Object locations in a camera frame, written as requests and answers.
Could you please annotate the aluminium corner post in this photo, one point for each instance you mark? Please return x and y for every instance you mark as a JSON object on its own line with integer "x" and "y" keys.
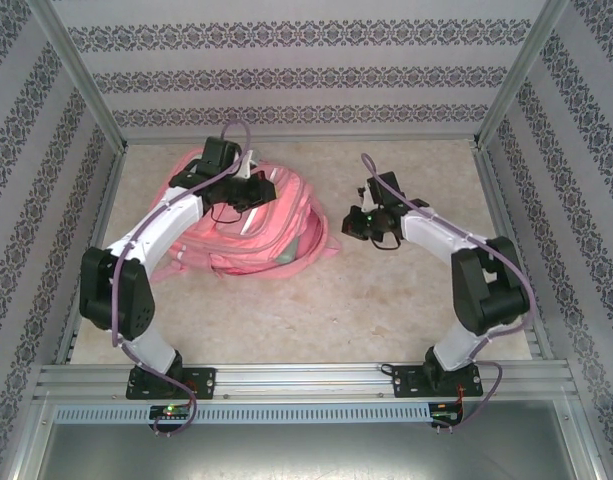
{"x": 81, "y": 75}
{"x": 521, "y": 75}

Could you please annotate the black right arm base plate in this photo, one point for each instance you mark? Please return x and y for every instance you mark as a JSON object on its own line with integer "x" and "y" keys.
{"x": 403, "y": 382}

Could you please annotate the aluminium front rail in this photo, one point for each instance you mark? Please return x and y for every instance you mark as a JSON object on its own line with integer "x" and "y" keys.
{"x": 301, "y": 380}

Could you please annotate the right controller circuit board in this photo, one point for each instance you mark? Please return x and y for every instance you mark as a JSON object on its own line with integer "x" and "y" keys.
{"x": 446, "y": 414}

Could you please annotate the pink school backpack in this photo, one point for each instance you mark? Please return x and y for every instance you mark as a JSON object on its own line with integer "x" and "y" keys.
{"x": 266, "y": 240}

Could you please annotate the left controller circuit board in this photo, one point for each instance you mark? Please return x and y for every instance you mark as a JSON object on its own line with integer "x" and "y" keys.
{"x": 171, "y": 411}

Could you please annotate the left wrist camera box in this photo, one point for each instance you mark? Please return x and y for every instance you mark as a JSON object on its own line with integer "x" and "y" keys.
{"x": 246, "y": 167}

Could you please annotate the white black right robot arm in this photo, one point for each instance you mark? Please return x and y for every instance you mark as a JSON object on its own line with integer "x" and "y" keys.
{"x": 431, "y": 232}

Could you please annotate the steel sheet panel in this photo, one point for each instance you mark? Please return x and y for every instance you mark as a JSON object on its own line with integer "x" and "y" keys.
{"x": 306, "y": 455}

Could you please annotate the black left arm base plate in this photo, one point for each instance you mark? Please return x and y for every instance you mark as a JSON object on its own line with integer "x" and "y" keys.
{"x": 203, "y": 380}

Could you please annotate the controller circuit board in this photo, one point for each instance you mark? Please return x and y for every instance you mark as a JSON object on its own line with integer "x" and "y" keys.
{"x": 171, "y": 411}
{"x": 446, "y": 414}

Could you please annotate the aluminium back rail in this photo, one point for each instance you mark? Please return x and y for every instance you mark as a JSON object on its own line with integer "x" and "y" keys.
{"x": 416, "y": 137}

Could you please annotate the aluminium side rail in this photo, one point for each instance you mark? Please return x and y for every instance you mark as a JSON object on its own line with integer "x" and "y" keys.
{"x": 108, "y": 190}
{"x": 493, "y": 190}

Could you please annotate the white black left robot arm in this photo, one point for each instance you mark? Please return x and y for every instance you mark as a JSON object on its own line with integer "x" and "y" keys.
{"x": 161, "y": 225}

